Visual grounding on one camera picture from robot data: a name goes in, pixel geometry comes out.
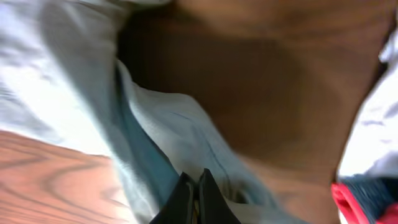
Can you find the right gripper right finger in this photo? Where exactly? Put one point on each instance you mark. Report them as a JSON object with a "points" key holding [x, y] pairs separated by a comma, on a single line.
{"points": [[212, 206]]}

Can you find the grey garment with red trim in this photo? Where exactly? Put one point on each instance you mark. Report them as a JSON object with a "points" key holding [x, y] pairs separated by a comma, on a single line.
{"points": [[366, 200]]}

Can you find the white crumpled garment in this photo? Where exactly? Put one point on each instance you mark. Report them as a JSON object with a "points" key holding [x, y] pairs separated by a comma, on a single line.
{"points": [[372, 145]]}

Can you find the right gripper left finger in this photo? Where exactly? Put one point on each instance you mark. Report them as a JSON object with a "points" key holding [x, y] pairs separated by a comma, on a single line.
{"points": [[179, 207]]}

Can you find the khaki green shorts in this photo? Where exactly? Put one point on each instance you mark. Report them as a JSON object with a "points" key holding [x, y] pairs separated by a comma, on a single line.
{"points": [[153, 137]]}

